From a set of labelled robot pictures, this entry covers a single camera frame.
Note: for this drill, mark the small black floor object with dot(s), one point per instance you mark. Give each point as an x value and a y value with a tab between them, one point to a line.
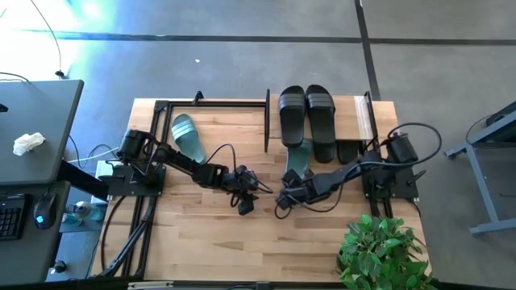
59	267

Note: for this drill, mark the silver bracket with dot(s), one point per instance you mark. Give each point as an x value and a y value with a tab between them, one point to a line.
149	285

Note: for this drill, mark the wooden shelf with black frame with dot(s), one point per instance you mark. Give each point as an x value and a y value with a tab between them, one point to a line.
346	117

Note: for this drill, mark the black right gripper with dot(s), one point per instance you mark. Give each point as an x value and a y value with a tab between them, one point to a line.
300	191

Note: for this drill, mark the dark desk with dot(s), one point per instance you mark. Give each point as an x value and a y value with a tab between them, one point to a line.
32	249

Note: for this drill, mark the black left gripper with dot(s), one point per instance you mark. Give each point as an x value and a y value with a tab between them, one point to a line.
242	179

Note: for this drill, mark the black computer mouse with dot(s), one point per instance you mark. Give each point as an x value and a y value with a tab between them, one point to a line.
45	209

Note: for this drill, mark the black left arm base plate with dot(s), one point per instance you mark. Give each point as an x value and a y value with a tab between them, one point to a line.
121	185

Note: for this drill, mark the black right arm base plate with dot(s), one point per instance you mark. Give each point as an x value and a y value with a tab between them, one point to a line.
407	191

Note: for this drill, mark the grey metal table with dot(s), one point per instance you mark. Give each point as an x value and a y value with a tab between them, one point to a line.
496	227

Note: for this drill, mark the black keyboard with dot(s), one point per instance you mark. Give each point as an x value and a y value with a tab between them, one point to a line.
10	217

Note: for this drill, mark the black frame clamp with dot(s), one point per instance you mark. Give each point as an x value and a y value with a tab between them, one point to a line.
198	96

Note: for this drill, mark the black aluminium rail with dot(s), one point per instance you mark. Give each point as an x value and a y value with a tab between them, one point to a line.
375	209

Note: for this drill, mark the green rubber slide sandal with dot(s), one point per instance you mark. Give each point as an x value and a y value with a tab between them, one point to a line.
300	159
187	139

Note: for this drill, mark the grey desk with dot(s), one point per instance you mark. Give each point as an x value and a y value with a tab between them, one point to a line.
40	113

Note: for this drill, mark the green leafy potted plant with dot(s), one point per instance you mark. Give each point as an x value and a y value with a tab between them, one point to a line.
383	253

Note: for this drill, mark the crumpled white tissue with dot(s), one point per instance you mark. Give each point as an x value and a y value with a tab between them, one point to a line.
28	143

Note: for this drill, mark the clear plastic bottle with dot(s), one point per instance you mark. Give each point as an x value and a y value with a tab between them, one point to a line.
82	209

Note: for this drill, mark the black metal table frame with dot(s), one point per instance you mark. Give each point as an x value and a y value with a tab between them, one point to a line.
159	121

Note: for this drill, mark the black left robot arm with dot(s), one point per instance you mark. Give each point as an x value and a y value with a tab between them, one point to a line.
181	163

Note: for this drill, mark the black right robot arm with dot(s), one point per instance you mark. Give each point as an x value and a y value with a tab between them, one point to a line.
342	177

